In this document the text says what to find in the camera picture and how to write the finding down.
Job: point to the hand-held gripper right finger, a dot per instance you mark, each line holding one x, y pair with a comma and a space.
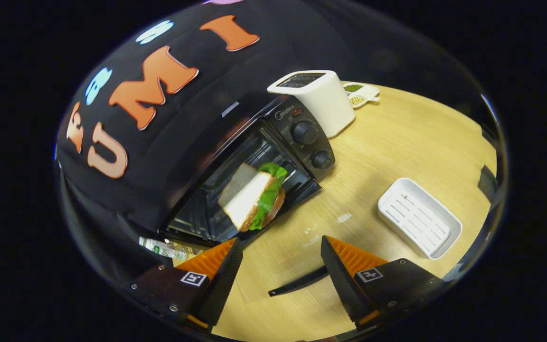
342, 282

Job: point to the white plastic tray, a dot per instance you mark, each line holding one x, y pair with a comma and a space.
418, 218

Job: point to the white dish of yellow beans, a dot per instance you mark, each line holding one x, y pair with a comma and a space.
357, 100

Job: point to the black toaster oven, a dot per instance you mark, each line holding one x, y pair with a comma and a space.
302, 130

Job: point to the white slot toaster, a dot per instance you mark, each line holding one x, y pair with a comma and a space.
325, 102

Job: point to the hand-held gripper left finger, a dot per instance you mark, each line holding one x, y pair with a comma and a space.
221, 285

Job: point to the white bottle with green label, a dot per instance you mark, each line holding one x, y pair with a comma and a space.
159, 247

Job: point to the sandwich with lettuce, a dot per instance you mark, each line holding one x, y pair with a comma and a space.
247, 199

